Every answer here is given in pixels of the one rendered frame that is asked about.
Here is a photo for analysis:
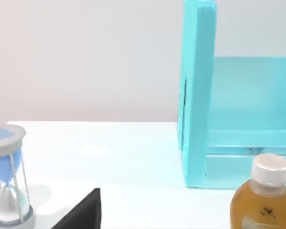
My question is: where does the blue and white hourglass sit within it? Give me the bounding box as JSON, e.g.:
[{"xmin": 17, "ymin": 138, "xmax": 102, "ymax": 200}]
[{"xmin": 0, "ymin": 124, "xmax": 36, "ymax": 229}]

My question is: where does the amber bottle with white cap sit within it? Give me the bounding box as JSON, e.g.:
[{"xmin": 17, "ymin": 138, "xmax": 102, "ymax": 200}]
[{"xmin": 229, "ymin": 153, "xmax": 286, "ymax": 229}]

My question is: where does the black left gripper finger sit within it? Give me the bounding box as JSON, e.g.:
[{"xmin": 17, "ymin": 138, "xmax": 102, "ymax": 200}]
[{"xmin": 51, "ymin": 187, "xmax": 103, "ymax": 229}]

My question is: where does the light blue rack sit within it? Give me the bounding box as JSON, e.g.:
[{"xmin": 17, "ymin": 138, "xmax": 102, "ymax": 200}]
[{"xmin": 177, "ymin": 0, "xmax": 286, "ymax": 191}]

